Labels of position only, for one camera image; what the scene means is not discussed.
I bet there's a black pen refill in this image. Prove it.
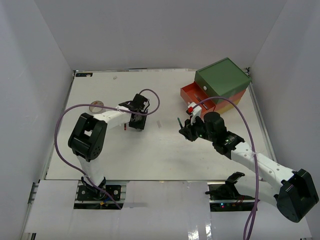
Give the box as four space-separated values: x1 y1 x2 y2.
193 93 208 110

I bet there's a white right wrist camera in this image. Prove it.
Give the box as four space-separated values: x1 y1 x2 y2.
186 102 202 125

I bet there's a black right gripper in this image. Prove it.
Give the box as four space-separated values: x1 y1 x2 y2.
179 115 216 143

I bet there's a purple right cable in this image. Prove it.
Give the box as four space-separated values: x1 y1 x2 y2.
194 96 261 240

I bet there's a large clear tape roll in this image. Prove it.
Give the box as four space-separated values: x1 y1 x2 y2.
89 100 105 114

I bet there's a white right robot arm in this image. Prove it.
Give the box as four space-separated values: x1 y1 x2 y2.
179 107 319 223

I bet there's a green drawer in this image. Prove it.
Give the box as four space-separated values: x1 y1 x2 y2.
194 71 219 97

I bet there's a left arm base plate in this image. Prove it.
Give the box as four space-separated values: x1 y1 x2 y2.
73 184 126 210

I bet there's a green pen refill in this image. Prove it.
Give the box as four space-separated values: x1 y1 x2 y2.
177 117 183 129

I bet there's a green drawer cabinet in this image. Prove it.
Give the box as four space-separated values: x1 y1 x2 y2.
194 57 252 115

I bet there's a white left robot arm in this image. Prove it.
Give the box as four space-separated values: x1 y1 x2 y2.
68 93 150 200

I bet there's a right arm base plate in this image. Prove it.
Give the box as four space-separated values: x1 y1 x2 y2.
205 182 255 213

